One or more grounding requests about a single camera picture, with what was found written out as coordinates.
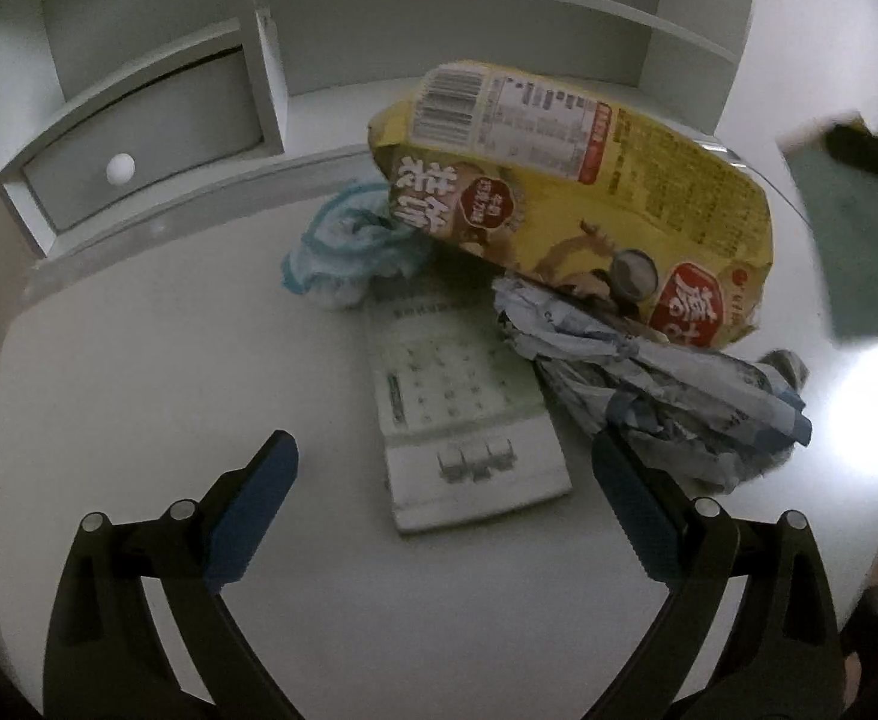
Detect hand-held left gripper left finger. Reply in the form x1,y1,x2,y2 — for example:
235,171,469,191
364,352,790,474
43,430,305,720

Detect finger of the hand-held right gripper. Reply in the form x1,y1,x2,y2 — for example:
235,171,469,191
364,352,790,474
821,124,878,192

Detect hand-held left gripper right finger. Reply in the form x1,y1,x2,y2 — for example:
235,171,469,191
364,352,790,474
591,427,843,720

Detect green card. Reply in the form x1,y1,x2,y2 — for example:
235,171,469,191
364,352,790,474
776,114,878,342

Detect blue white wrapper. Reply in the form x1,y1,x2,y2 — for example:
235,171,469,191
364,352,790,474
493,275,815,494

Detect yellow snack bag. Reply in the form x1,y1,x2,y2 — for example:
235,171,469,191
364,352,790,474
367,62,775,352

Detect crumpled light blue paper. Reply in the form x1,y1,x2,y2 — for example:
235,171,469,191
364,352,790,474
281,174,432,312

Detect white drawer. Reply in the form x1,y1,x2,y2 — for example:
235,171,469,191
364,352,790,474
22,52,267,233

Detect white shelf unit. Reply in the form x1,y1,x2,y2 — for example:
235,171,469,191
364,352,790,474
0,0,762,260

